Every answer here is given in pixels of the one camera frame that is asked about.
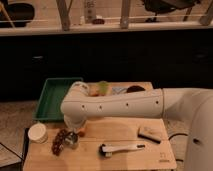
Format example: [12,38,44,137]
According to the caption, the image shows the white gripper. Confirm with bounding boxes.
[64,115,86,133]

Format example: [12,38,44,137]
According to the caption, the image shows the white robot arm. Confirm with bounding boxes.
[60,81,213,171]

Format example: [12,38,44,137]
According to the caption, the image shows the metal cup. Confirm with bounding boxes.
[65,132,78,149]

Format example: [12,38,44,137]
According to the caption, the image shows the green cup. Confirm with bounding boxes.
[98,81,108,95]

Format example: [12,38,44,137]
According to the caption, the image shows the dark grape bunch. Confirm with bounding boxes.
[51,129,68,156]

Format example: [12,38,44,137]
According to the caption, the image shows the green plastic tray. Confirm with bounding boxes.
[33,77,82,122]

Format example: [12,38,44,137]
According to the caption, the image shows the orange bowl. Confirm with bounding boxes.
[89,83,100,97]

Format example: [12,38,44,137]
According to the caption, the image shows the wooden block brush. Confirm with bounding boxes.
[138,127,162,144]

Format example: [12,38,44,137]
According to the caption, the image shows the dark red bowl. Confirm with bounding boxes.
[126,85,145,93]

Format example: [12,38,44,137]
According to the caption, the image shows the black chair left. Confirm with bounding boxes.
[0,0,35,28]

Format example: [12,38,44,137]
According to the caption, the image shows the black office chair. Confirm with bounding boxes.
[141,0,201,23]

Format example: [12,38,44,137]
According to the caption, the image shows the white handled dish brush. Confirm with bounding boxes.
[99,144,145,157]

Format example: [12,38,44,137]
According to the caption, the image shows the black cable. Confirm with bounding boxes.
[167,132,190,142]

